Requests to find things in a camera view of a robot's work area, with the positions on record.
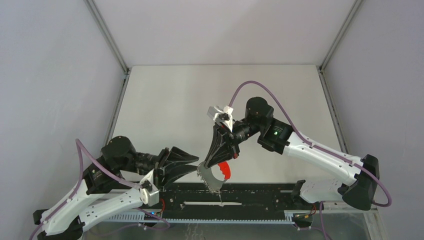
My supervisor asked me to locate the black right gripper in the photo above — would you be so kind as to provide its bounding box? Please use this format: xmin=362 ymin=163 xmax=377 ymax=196
xmin=203 ymin=119 xmax=263 ymax=169

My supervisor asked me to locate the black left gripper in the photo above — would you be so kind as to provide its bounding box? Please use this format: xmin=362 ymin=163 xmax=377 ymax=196
xmin=119 ymin=146 xmax=201 ymax=191

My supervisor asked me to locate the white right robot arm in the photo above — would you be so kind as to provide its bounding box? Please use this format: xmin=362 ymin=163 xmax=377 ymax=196
xmin=197 ymin=97 xmax=380 ymax=211

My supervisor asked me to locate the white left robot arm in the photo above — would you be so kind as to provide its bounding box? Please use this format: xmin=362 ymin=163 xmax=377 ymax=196
xmin=30 ymin=135 xmax=199 ymax=240

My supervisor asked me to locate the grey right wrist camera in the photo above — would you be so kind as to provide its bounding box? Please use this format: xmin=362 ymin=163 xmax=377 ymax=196
xmin=207 ymin=105 xmax=234 ymax=132

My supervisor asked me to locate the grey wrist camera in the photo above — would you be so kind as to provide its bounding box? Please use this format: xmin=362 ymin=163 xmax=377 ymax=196
xmin=207 ymin=105 xmax=234 ymax=132
xmin=139 ymin=179 xmax=160 ymax=207

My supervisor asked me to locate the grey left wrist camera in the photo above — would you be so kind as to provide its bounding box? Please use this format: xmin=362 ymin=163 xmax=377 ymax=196
xmin=139 ymin=179 xmax=160 ymax=207

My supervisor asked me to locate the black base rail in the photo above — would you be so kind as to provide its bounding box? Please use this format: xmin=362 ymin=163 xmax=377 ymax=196
xmin=151 ymin=182 xmax=320 ymax=222

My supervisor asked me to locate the white slotted cable duct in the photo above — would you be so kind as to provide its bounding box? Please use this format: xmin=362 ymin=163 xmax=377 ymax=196
xmin=114 ymin=211 xmax=314 ymax=225

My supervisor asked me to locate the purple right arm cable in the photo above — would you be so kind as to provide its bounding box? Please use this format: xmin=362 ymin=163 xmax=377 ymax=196
xmin=228 ymin=80 xmax=393 ymax=208

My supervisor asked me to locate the left aluminium frame post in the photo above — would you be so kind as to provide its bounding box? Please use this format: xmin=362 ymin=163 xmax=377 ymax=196
xmin=84 ymin=0 xmax=130 ymax=75

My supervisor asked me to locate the grey aluminium frame rail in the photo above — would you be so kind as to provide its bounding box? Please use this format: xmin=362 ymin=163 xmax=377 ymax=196
xmin=316 ymin=0 xmax=365 ymax=153

